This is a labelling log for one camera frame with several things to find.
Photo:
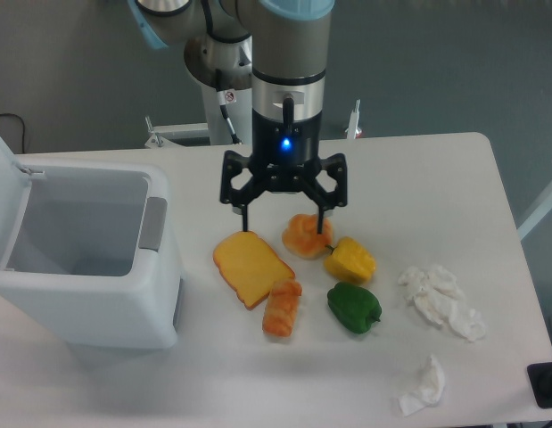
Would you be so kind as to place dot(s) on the long twisted bread roll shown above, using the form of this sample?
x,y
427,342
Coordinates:
x,y
282,307

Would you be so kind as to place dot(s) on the black device at edge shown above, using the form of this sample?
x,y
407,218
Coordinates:
x,y
540,376

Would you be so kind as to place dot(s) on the yellow bell pepper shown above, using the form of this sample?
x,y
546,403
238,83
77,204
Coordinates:
x,y
349,261

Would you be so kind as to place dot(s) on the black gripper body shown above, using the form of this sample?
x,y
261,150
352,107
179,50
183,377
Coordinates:
x,y
284,157

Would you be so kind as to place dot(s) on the toast bread slice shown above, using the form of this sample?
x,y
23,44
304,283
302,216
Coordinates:
x,y
250,267

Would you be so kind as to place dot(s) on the round knotted bread roll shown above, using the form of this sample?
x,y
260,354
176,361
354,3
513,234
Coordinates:
x,y
302,239

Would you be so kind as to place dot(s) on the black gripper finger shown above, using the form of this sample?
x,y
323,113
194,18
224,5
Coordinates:
x,y
335,169
240,198

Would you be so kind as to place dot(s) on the small crumpled white tissue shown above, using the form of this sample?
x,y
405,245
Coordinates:
x,y
426,391

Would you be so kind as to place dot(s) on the white frame at right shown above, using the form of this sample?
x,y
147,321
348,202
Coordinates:
x,y
537,210

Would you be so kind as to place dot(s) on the green bell pepper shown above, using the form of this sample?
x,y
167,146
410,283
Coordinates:
x,y
356,308

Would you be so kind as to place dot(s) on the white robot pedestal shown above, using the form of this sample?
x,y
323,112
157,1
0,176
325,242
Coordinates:
x,y
228,113

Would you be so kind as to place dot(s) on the large crumpled white tissue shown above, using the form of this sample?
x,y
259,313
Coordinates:
x,y
435,294

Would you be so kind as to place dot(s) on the white push-lid trash can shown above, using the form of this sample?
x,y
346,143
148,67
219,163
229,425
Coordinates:
x,y
87,250

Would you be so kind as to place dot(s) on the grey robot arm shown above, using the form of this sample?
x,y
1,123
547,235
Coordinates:
x,y
261,66

